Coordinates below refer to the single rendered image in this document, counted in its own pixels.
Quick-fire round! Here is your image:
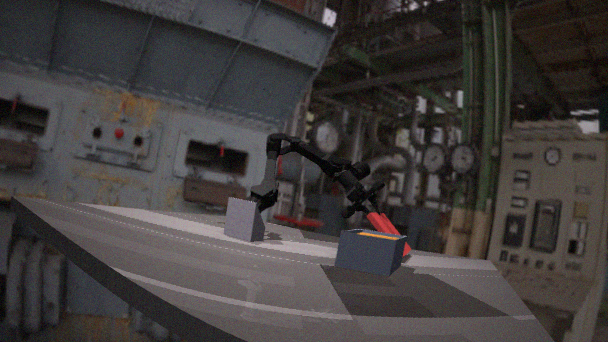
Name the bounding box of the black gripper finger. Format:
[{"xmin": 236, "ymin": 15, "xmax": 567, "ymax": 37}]
[
  {"xmin": 355, "ymin": 205, "xmax": 371, "ymax": 215},
  {"xmin": 367, "ymin": 193, "xmax": 380, "ymax": 215}
]

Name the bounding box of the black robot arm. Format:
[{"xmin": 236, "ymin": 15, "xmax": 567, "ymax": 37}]
[{"xmin": 245, "ymin": 133, "xmax": 370, "ymax": 213}]

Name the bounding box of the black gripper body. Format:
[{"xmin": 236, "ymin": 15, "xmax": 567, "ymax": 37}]
[{"xmin": 341, "ymin": 179, "xmax": 385, "ymax": 218}]

